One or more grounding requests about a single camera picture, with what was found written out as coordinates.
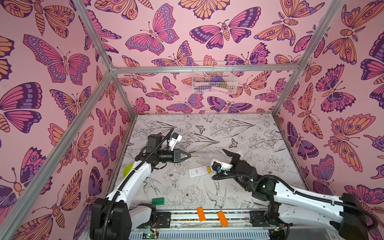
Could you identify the white wire basket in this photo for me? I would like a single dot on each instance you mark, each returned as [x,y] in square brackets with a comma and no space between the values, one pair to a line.
[214,79]

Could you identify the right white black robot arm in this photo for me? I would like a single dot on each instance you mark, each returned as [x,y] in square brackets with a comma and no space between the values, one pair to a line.
[289,206]

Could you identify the white remote control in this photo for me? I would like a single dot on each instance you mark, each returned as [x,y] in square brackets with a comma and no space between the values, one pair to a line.
[200,171]

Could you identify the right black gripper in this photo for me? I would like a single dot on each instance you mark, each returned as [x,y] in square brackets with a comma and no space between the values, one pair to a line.
[237,162]

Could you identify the green toy brick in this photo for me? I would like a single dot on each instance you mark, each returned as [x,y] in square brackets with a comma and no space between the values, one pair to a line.
[158,201]

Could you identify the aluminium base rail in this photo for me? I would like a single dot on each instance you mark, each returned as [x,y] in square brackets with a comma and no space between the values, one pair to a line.
[243,224]

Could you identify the right orange toy brick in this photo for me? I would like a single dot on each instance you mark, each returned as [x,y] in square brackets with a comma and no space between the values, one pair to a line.
[222,218]

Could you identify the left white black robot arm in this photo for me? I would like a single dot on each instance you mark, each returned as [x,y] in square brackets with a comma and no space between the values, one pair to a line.
[111,217]

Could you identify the left orange toy brick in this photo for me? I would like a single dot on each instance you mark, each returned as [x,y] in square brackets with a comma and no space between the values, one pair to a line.
[201,214]

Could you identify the orange toy brick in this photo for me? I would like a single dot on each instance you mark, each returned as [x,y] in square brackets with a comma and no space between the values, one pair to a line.
[201,214]
[222,218]

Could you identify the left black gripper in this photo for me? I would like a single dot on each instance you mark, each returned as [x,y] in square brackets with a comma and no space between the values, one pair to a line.
[175,156]

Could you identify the lime green round object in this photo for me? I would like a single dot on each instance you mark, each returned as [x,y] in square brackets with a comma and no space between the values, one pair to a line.
[127,169]

